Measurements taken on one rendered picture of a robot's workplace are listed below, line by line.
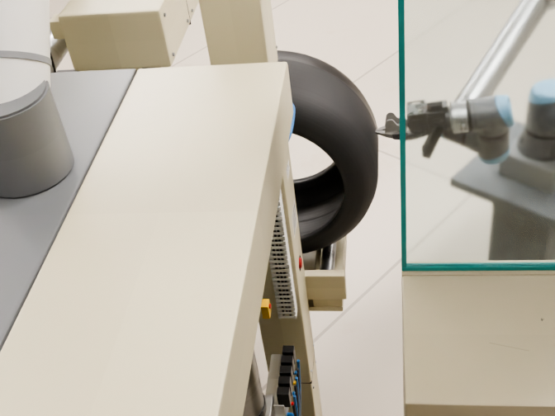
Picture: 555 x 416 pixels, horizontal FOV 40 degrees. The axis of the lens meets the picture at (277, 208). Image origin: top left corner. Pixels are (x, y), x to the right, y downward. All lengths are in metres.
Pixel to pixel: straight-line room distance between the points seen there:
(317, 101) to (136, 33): 0.50
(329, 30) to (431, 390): 4.31
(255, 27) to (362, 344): 1.93
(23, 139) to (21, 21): 0.18
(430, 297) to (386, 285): 1.82
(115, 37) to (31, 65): 0.65
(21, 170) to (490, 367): 0.95
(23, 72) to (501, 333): 1.04
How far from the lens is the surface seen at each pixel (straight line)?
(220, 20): 1.65
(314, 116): 2.03
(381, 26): 5.63
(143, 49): 1.89
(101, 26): 1.89
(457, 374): 1.58
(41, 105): 1.23
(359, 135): 2.09
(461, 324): 1.67
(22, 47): 1.26
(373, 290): 3.51
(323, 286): 2.26
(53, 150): 1.26
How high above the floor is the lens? 2.51
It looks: 39 degrees down
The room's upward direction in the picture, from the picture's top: 8 degrees counter-clockwise
